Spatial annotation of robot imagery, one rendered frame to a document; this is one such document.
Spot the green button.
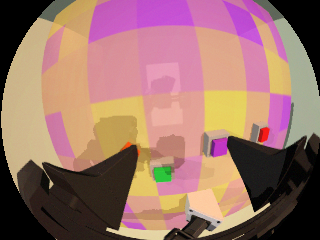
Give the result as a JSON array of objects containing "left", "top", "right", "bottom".
[{"left": 149, "top": 156, "right": 176, "bottom": 183}]

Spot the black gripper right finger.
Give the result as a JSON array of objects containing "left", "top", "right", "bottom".
[{"left": 227, "top": 136, "right": 307, "bottom": 212}]

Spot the red button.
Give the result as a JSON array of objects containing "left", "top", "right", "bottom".
[{"left": 251, "top": 121, "right": 269, "bottom": 144}]

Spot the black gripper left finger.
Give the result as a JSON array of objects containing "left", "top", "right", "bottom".
[{"left": 41, "top": 144, "right": 139, "bottom": 231}]

